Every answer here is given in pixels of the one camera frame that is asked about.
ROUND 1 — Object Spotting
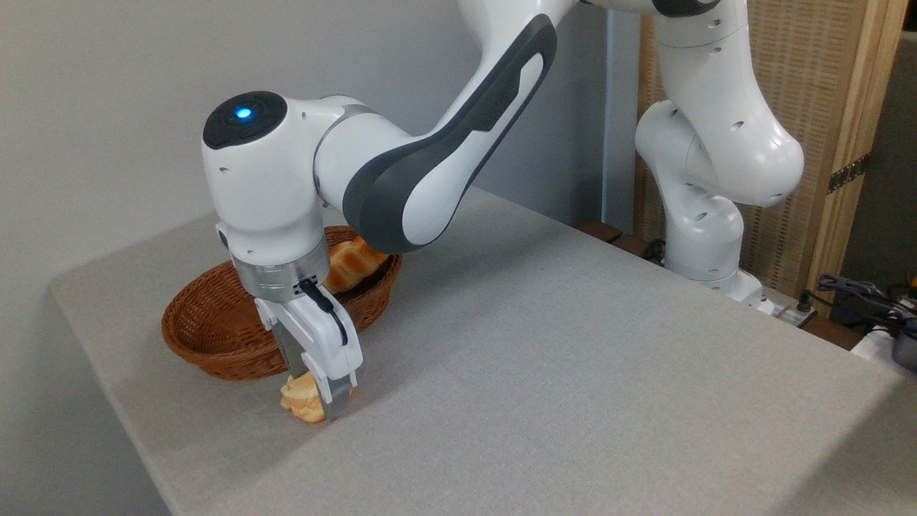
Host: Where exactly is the golden croissant bread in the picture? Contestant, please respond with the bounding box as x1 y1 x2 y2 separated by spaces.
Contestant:
322 238 390 295

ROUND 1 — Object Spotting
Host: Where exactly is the bundle of dark cables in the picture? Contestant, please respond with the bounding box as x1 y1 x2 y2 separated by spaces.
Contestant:
815 274 917 339

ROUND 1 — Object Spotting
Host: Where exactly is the white and grey box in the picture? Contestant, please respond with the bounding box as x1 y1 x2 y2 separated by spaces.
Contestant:
851 324 917 375

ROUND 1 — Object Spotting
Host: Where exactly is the brown wicker basket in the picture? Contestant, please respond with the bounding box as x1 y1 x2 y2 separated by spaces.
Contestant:
161 226 403 381

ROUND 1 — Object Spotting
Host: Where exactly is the wooden woven folding screen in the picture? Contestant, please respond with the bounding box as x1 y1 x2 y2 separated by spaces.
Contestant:
634 0 911 316

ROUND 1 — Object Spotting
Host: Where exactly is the metal screen hinge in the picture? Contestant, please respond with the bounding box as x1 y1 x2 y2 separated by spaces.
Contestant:
827 153 872 195

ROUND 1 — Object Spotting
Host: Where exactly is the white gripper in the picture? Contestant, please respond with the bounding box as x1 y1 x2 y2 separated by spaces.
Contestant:
254 287 363 422

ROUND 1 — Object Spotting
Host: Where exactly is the round layered bread bun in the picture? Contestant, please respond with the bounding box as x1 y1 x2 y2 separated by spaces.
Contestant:
279 371 355 424

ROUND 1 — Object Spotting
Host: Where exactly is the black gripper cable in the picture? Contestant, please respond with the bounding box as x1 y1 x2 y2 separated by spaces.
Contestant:
299 279 350 346

